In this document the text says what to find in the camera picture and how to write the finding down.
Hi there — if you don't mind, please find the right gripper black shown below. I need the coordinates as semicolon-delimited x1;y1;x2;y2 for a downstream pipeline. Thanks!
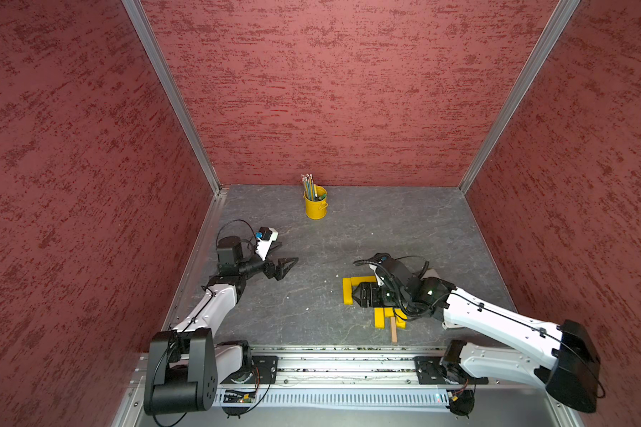
351;282;410;310

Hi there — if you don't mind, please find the yellow block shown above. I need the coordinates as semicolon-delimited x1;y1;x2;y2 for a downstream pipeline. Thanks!
342;278;354;306
384;308;408;329
350;276;377;286
373;308;386;329

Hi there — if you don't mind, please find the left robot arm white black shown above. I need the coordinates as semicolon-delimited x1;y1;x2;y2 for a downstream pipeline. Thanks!
144;227;298;417

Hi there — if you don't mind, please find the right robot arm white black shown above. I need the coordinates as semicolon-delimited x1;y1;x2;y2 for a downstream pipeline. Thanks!
342;263;605;416

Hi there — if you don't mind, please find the natural wooden block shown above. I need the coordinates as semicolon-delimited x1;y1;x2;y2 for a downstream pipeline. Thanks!
390;317;398;344

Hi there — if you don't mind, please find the yellow metal pencil bucket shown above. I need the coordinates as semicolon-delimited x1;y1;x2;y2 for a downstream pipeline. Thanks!
304;185;328;220

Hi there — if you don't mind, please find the bundle of coloured pencils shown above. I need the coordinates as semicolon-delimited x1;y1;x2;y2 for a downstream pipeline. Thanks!
301;174;317;201

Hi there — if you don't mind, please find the grey wooden plank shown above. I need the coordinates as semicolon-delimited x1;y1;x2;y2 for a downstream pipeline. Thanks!
422;269;440;279

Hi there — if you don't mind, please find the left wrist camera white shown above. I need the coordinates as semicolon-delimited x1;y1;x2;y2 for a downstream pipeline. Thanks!
256;227;279;261

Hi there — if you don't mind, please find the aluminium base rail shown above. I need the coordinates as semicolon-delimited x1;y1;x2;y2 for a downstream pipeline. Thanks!
130;346;564;391

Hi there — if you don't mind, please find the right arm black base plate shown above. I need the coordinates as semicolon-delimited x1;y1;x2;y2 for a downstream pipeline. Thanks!
413;356;489;386

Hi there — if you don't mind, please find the white slotted cable duct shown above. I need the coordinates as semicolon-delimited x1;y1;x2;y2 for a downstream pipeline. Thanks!
211;388;452;412

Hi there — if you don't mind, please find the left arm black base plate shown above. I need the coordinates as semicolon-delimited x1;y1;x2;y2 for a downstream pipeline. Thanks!
245;355;279;385

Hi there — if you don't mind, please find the left aluminium corner post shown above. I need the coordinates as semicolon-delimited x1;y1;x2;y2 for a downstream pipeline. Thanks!
122;0;223;197

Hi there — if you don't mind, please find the aluminium corner post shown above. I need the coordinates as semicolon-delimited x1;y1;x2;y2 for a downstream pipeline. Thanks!
459;0;580;195
122;0;223;197

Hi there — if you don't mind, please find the right aluminium corner post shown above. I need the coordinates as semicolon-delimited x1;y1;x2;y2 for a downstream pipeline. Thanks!
459;0;580;195

